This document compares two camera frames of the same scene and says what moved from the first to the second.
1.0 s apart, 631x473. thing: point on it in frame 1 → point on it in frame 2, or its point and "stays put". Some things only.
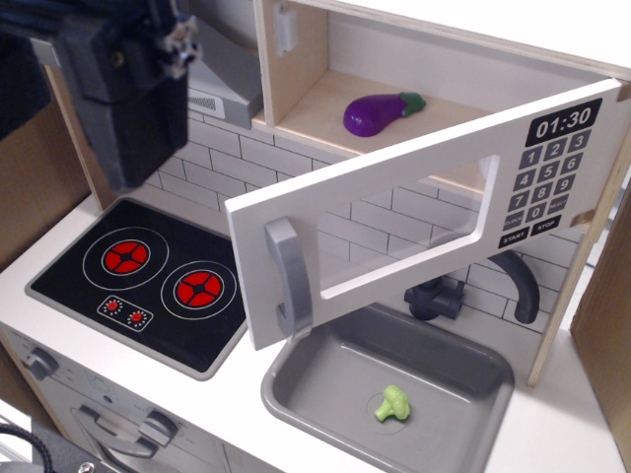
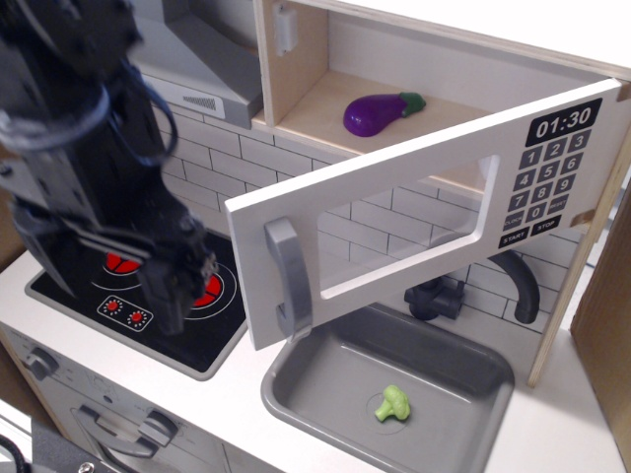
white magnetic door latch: x=286 y=31 stays put
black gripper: x=131 y=68 → x=142 y=217
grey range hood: x=224 y=79 stays put
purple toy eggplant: x=367 y=115 stays put
